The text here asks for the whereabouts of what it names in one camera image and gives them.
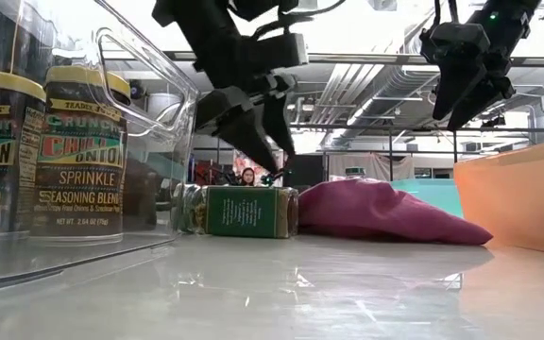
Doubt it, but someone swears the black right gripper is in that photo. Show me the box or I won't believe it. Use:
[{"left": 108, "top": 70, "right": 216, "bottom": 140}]
[{"left": 431, "top": 32, "right": 518, "bottom": 132}]

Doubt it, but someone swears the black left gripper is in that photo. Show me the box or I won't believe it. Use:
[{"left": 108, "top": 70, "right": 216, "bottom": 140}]
[{"left": 194, "top": 68, "right": 300, "bottom": 175}]

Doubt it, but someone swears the black display panel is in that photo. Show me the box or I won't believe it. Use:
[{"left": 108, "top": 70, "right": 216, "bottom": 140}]
[{"left": 283, "top": 154, "right": 325, "bottom": 188}]

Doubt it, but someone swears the white fabric curtain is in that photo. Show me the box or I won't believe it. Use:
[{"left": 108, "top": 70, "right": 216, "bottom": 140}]
[{"left": 328, "top": 153, "right": 415, "bottom": 182}]

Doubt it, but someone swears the clear plastic bin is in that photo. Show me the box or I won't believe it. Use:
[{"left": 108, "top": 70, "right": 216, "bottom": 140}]
[{"left": 0, "top": 0, "right": 202, "bottom": 294}]

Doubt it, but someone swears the teal plastic bin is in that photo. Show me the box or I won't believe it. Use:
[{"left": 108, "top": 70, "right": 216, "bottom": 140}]
[{"left": 389, "top": 178, "right": 465, "bottom": 218}]

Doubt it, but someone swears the orange plastic bin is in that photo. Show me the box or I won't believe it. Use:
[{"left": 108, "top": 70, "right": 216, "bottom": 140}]
[{"left": 453, "top": 137, "right": 544, "bottom": 259}]

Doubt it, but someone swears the magenta cloth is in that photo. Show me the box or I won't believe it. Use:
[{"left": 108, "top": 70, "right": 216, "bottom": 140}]
[{"left": 297, "top": 177, "right": 494, "bottom": 247}]

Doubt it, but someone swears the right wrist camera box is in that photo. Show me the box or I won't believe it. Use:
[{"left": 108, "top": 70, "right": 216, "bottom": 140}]
[{"left": 419, "top": 22, "right": 491, "bottom": 65}]

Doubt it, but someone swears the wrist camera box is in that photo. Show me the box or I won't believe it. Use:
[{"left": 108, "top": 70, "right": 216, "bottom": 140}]
[
  {"left": 419, "top": 22, "right": 491, "bottom": 65},
  {"left": 247, "top": 32, "right": 310, "bottom": 70}
]

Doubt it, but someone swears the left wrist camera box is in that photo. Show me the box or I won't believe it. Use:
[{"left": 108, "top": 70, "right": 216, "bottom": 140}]
[{"left": 247, "top": 32, "right": 310, "bottom": 70}]

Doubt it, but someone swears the silver ceiling duct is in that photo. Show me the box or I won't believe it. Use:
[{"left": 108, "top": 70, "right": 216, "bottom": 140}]
[{"left": 309, "top": 63, "right": 443, "bottom": 150}]

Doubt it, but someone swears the black aluminium rig frame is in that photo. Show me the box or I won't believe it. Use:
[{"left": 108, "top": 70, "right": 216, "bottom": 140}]
[{"left": 162, "top": 50, "right": 544, "bottom": 67}]

